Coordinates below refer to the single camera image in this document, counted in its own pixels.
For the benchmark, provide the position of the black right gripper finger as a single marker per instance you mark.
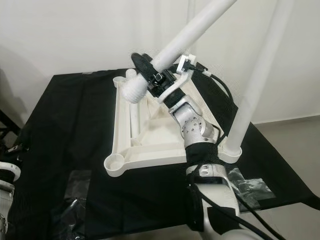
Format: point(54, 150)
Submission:
point(145, 65)

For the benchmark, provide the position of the white plastic children table top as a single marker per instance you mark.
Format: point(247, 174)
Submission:
point(160, 145)

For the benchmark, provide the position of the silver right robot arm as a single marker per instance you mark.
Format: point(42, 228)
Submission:
point(195, 127)

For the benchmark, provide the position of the black table cloth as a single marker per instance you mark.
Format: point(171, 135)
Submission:
point(70, 125)

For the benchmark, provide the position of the clear plastic wrap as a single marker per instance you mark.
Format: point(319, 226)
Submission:
point(75, 220)

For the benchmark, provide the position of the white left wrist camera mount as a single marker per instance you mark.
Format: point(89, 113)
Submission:
point(10, 167)

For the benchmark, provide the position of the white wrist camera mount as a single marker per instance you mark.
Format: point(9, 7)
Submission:
point(187, 65)
point(10, 167)

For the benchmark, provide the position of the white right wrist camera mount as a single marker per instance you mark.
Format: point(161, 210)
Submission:
point(187, 65)

